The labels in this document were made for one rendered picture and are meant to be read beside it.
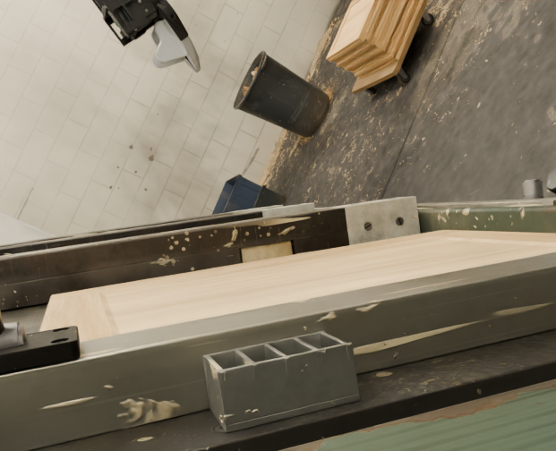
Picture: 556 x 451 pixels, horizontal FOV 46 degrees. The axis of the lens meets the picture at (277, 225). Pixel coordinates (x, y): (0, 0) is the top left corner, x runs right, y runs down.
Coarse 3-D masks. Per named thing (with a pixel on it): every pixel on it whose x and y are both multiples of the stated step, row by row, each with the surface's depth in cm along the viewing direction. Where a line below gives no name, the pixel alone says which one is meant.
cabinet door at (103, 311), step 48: (384, 240) 94; (432, 240) 88; (480, 240) 79; (528, 240) 72; (96, 288) 82; (144, 288) 78; (192, 288) 72; (240, 288) 67; (288, 288) 62; (336, 288) 59; (96, 336) 49
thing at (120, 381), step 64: (192, 320) 39; (256, 320) 36; (320, 320) 36; (384, 320) 37; (448, 320) 39; (512, 320) 40; (0, 384) 31; (64, 384) 32; (128, 384) 33; (192, 384) 34; (0, 448) 31
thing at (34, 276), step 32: (224, 224) 98; (256, 224) 96; (288, 224) 97; (320, 224) 99; (352, 224) 100; (384, 224) 102; (416, 224) 104; (0, 256) 90; (32, 256) 87; (64, 256) 88; (96, 256) 89; (128, 256) 90; (160, 256) 92; (192, 256) 93; (224, 256) 94; (0, 288) 86; (32, 288) 87; (64, 288) 88
